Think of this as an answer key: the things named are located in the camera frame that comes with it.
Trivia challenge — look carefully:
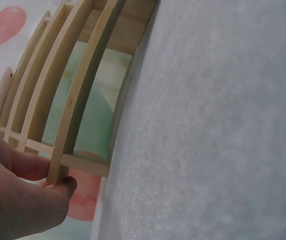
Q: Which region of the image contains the person's left hand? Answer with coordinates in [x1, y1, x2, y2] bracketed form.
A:
[0, 128, 78, 240]

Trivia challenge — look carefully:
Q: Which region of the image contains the wooden slatted rack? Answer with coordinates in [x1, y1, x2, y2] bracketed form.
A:
[0, 0, 159, 186]

